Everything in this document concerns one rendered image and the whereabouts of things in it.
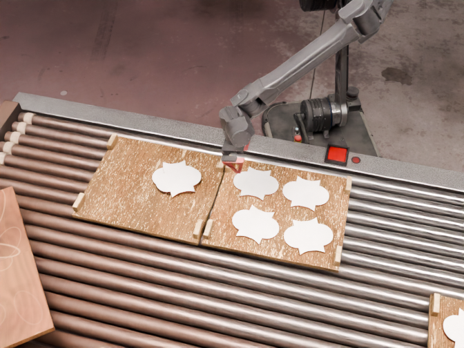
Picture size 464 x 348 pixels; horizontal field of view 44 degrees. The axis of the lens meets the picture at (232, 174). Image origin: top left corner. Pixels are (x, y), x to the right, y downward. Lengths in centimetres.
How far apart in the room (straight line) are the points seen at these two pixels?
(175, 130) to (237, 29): 206
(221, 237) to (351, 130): 146
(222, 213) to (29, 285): 60
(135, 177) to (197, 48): 208
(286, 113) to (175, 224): 145
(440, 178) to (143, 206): 97
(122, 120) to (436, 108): 209
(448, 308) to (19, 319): 114
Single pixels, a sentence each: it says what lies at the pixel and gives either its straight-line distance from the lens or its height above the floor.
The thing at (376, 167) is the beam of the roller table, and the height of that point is 92.
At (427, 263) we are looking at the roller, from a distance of 181.
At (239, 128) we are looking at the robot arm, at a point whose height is 126.
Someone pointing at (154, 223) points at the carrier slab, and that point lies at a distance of 178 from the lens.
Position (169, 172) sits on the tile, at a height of 95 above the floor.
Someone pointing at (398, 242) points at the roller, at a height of 91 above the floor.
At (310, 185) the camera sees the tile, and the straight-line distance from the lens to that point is 186.
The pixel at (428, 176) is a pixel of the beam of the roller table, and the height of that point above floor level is 91.
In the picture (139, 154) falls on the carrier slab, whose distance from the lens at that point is 197.
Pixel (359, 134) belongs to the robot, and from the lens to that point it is 302.
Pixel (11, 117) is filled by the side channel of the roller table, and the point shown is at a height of 94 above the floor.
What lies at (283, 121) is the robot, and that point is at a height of 24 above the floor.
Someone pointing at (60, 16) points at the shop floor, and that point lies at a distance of 433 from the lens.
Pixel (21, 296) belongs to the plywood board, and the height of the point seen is 104.
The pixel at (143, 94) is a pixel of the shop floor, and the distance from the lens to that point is 358.
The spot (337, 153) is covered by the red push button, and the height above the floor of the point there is 93.
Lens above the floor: 239
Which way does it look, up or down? 50 degrees down
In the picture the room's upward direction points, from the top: 1 degrees counter-clockwise
